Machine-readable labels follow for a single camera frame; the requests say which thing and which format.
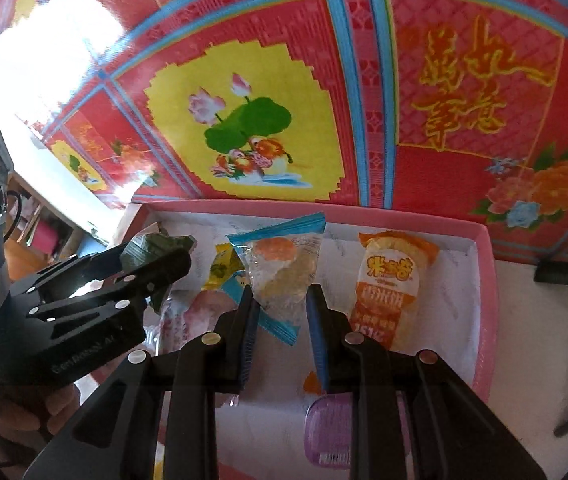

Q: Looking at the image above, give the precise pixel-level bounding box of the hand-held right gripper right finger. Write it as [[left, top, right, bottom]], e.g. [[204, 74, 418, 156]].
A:
[[306, 284, 547, 480]]

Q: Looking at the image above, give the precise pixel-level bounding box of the pink clear snack packet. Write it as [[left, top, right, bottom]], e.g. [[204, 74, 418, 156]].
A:
[[156, 287, 239, 356]]

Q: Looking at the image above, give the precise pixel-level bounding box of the person's left hand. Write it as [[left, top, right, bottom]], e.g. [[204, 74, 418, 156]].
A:
[[0, 385, 82, 466]]

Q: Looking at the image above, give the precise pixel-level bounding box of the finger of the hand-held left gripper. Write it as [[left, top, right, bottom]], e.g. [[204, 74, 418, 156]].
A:
[[26, 249, 193, 333], [9, 247, 126, 306]]

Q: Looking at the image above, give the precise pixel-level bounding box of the orange rice cracker packet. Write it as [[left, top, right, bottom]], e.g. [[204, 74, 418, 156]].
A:
[[348, 230, 439, 353]]

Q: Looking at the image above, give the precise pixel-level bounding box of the wooden shelf unit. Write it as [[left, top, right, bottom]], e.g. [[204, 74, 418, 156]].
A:
[[1, 167, 130, 266]]

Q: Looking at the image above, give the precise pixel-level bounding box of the purple tin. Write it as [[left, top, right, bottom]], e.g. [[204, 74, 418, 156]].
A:
[[304, 392, 365, 467]]

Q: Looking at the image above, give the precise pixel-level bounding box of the pink cardboard box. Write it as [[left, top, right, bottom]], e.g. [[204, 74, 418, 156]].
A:
[[71, 200, 500, 480]]

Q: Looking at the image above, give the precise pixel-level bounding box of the red floral printed cloth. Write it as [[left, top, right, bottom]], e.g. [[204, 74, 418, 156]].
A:
[[0, 0, 568, 263]]

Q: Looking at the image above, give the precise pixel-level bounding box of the small yellow snack packet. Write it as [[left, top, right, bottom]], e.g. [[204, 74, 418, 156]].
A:
[[203, 242, 245, 292]]

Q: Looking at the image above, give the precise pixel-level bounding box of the green snack packet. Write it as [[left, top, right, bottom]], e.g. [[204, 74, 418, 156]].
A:
[[119, 232, 197, 273]]

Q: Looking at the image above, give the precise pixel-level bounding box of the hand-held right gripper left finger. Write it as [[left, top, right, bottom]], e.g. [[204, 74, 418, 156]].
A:
[[23, 284, 262, 480]]

